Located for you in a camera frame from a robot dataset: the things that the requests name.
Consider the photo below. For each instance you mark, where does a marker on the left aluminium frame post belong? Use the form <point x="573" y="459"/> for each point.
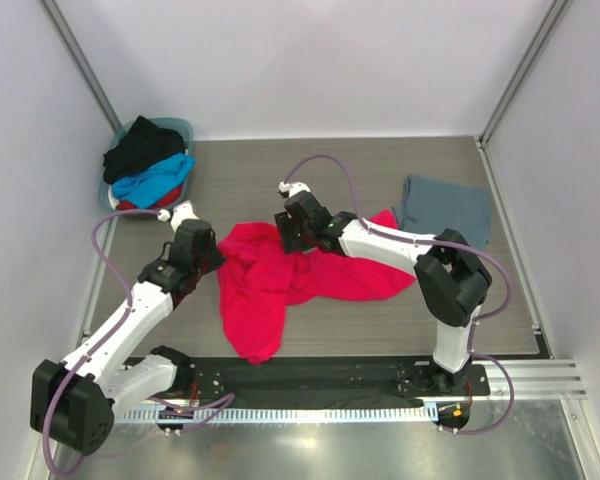
<point x="78" y="57"/>

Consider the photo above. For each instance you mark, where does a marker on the bright blue t shirt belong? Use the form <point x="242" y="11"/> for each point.
<point x="145" y="189"/>

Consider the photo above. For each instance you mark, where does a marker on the pink red t shirt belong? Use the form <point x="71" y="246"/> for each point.
<point x="259" y="281"/>

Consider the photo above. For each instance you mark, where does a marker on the white slotted cable duct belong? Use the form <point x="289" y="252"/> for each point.
<point x="153" y="413"/>

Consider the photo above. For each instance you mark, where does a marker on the grey blue t shirt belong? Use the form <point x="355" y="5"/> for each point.
<point x="429" y="206"/>

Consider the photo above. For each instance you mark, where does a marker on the aluminium frame post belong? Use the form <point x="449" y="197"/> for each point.
<point x="78" y="57"/>
<point x="539" y="40"/>

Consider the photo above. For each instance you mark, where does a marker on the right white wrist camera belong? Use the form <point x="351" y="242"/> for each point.
<point x="289" y="189"/>

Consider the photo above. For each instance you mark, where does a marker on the aluminium front rail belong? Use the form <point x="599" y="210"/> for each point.
<point x="550" y="379"/>

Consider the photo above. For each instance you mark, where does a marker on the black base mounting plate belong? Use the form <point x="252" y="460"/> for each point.
<point x="324" y="382"/>

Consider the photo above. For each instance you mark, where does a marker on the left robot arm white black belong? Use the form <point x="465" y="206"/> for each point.
<point x="76" y="400"/>

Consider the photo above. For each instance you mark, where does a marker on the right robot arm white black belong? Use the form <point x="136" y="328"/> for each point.
<point x="453" y="281"/>

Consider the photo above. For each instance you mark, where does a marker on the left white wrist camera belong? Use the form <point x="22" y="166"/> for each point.
<point x="178" y="214"/>

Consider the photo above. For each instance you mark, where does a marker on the white garment in basket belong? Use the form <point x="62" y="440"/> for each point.
<point x="113" y="201"/>

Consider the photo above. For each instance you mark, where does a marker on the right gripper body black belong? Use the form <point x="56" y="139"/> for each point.
<point x="308" y="232"/>

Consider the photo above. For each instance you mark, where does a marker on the black t shirt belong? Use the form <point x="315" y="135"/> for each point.
<point x="144" y="145"/>

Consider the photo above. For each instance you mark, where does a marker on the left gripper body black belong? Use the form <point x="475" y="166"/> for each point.
<point x="210" y="261"/>

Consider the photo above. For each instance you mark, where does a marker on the red garment in basket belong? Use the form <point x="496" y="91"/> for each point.
<point x="164" y="202"/>

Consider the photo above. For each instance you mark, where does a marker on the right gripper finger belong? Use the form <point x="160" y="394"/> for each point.
<point x="290" y="241"/>
<point x="305" y="243"/>

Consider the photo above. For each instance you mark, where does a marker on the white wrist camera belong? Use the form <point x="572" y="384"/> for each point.
<point x="289" y="189"/>
<point x="178" y="214"/>

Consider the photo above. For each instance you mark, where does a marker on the right aluminium frame post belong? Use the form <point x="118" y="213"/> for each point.
<point x="539" y="40"/>

